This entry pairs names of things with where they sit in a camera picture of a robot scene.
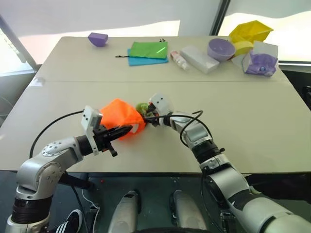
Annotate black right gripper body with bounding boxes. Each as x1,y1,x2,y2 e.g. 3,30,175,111
152,113,170,127

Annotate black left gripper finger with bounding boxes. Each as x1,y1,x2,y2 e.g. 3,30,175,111
108,131,131,141
108,125,133,135

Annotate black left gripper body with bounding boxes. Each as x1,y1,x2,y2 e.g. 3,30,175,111
93,125,119,158

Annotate green fuzzy hair tie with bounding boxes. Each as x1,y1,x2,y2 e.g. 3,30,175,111
135,102,153,116

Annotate orange drawstring pouch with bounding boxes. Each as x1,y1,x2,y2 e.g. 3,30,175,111
99,97,147,141

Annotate black table support bar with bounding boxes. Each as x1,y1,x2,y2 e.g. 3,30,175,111
245,173,311,202
59,173,94,190

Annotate small pink white bottle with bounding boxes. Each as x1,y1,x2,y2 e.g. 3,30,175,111
170,50,190,71

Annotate white rectangular box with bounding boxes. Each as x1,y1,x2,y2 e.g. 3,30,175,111
180,45,220,74

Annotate silver left robot leg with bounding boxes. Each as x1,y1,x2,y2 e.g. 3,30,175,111
110,190,142,233

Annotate silver robot leg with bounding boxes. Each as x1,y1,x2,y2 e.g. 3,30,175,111
171,190,207,233
110,190,142,233

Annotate black white striped shoe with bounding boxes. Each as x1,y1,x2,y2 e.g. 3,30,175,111
48,209,84,233

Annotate purple plastic bowl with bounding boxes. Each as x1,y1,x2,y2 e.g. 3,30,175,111
207,38,236,62

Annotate purple foam block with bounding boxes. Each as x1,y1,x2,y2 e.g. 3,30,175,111
87,32,109,48

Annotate silver right robot leg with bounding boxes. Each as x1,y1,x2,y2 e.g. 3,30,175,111
171,190,207,233

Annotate white purple tissue box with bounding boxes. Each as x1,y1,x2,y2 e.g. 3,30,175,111
231,40,279,77

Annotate yellow plastic bin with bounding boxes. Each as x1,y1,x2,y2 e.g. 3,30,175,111
229,20,274,44

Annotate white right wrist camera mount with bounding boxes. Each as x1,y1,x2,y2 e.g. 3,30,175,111
148,92,174,115

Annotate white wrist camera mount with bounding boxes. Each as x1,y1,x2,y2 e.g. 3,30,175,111
148,92,174,115
81,105,104,156

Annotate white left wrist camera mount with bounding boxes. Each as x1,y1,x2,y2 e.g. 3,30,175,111
81,105,104,156

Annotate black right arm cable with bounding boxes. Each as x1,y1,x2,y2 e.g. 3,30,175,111
146,102,227,219

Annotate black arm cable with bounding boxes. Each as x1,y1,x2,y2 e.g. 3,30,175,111
146,102,227,219
29,110,86,158

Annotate blue pouch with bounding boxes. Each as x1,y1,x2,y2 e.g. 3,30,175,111
115,48,169,67

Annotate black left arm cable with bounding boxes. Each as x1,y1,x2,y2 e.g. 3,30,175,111
29,110,86,158

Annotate thin white cable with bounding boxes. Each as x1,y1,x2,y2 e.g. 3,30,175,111
82,189,101,211

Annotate green pouch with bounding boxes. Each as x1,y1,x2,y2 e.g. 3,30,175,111
130,37,169,60

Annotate dark window frame post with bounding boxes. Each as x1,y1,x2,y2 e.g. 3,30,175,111
209,0,231,36
0,14,37,71

